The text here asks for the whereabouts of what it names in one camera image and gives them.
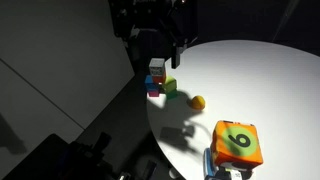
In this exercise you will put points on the dark green block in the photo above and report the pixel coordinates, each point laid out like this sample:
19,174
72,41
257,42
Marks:
172,94

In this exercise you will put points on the Franka robot arm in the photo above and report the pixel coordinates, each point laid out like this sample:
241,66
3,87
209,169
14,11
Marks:
140,16

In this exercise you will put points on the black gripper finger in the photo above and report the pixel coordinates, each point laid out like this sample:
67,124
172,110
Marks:
175,58

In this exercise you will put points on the colourful box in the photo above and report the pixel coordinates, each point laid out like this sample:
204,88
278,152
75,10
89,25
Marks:
236,143

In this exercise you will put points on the yellow round toy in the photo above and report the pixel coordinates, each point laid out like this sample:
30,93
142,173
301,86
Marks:
197,102

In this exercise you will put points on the lime green block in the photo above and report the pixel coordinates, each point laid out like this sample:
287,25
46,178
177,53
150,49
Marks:
169,84

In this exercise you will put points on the red block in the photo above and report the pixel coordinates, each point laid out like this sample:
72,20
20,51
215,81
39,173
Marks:
160,79

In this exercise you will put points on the blue block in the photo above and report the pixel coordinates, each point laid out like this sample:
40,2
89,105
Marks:
150,83

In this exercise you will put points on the magenta block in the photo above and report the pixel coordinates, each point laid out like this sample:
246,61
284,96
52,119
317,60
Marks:
153,93

